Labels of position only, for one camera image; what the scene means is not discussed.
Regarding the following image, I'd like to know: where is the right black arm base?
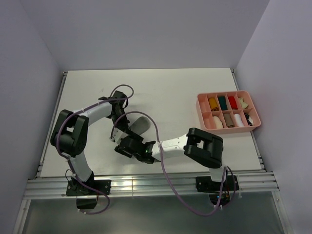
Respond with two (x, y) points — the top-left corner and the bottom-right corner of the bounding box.
(195, 175), (239, 207)

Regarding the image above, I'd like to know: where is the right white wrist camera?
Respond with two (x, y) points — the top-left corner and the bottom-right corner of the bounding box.
(109, 128), (124, 144)

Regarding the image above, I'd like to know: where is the black white striped sock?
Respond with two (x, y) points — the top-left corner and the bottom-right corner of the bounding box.
(244, 113), (254, 126)

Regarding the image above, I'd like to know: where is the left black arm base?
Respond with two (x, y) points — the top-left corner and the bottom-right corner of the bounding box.
(66, 179), (111, 210)

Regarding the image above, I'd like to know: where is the brown rolled sock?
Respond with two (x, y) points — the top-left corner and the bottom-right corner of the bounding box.
(223, 113), (234, 128)

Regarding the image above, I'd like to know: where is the white rolled sock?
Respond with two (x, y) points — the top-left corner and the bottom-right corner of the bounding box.
(234, 114), (244, 127)

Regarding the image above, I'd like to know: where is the mustard yellow striped sock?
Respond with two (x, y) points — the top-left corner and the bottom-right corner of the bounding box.
(208, 97), (219, 112)

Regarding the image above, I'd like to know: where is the beige rolled sock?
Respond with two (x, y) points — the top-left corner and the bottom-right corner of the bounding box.
(238, 97), (249, 109)

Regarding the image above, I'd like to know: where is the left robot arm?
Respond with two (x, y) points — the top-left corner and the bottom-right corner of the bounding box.
(50, 89), (154, 195)

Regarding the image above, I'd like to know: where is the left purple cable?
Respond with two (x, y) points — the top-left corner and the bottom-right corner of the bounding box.
(56, 84), (135, 215)

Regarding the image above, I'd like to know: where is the dark green reindeer sock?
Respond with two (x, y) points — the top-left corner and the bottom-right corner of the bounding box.
(218, 96), (228, 111)

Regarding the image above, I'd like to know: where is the grey striped sock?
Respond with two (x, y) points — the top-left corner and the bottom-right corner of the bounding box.
(129, 116), (151, 136)

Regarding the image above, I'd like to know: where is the cream rolled sock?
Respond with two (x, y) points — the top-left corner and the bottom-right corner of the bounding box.
(213, 116), (224, 129)

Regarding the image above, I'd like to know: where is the pink divided organizer tray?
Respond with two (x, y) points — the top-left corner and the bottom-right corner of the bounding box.
(196, 91), (261, 135)

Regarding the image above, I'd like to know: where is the red rolled sock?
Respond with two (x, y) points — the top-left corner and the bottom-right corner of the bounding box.
(228, 96), (238, 110)

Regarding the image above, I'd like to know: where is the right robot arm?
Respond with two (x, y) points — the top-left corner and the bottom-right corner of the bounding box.
(112, 127), (228, 190)

